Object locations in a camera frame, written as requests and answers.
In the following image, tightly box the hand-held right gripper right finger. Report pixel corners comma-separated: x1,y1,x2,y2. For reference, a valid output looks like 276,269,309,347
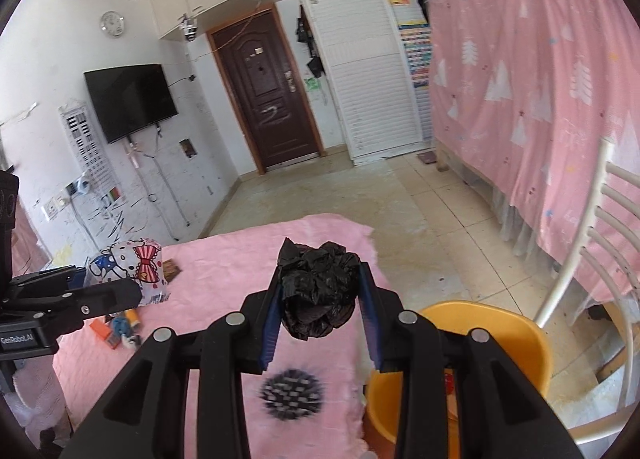
357,261,586,459

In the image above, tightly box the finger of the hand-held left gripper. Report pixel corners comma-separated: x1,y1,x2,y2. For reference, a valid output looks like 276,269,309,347
10,265,87,301
10,278,144,336

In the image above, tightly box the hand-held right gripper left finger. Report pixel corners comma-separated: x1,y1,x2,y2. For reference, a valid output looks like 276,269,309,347
60,261,286,459

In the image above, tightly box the black plastic bag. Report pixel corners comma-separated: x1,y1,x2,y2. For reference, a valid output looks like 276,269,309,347
277,237,362,341

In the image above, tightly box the yellow plastic bin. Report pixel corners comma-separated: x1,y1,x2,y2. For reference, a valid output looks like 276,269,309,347
362,300,553,459

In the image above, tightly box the small blue toy figure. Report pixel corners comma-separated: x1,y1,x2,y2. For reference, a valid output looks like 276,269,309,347
109,316,141,350

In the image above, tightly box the small orange box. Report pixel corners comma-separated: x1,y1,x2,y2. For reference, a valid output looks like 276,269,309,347
90,319,121,351

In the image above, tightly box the cartoon cat printed bag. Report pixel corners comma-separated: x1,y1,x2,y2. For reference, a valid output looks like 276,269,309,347
87,236,171,307

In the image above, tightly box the pink blanket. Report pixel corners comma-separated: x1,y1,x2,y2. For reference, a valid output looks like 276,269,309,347
52,215,376,459

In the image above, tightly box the black spiky ball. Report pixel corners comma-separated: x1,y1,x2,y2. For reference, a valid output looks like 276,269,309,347
259,366,326,422

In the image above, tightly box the dark brown door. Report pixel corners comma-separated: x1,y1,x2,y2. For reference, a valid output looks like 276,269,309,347
206,4,325,176

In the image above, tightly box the white metal chair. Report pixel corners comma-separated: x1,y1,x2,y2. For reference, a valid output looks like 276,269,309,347
535,139,640,445

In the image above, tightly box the black hanging bag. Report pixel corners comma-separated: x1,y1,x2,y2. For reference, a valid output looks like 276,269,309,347
297,6,326,80

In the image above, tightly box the white louvered wardrobe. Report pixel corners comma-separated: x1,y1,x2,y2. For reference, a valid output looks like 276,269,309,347
295,0,436,164

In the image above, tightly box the pink tree-print curtain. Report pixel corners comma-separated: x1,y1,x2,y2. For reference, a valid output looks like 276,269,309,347
427,0,640,310

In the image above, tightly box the white wall outlet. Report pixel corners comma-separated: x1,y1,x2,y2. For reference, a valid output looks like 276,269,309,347
41,194,71,222

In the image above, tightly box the white perforated wall panel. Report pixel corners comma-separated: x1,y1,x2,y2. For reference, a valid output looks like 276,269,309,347
59,101,113,200

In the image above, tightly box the black wall television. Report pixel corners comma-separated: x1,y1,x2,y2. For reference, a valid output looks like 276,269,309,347
83,64,179,144

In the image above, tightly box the round white wall clock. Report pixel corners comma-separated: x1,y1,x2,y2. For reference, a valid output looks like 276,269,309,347
100,11,125,38

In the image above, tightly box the colourful wall chart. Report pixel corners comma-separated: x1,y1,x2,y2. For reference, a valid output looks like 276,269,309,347
398,23,433,90

